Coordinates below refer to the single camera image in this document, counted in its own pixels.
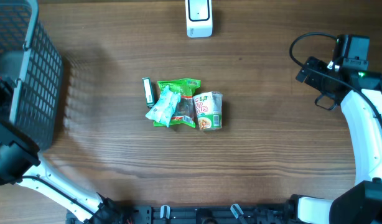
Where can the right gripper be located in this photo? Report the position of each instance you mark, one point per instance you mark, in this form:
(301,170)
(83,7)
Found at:
(312,79)

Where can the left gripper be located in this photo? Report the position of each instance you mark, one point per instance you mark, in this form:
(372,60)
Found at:
(4,94)

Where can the instant noodle cup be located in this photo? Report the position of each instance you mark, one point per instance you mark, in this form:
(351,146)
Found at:
(208,107)

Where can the dark green small box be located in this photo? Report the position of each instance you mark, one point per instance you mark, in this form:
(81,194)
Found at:
(149,92)

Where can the green snack bag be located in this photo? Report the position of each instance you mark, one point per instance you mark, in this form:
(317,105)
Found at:
(185,111)

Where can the pale green wipes packet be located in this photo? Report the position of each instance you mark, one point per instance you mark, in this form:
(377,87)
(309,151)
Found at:
(163,111)

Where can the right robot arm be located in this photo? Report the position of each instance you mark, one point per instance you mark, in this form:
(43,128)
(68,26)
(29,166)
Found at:
(358,92)

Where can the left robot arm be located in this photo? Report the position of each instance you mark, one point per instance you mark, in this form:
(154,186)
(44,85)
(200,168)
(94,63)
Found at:
(21,163)

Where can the white barcode scanner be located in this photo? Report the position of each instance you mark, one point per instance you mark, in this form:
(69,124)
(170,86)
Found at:
(199,18)

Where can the grey plastic mesh basket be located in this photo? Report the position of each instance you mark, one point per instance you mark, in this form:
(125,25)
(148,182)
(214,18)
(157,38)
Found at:
(30,59)

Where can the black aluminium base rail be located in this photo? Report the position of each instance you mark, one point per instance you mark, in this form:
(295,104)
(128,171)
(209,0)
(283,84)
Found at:
(165,214)

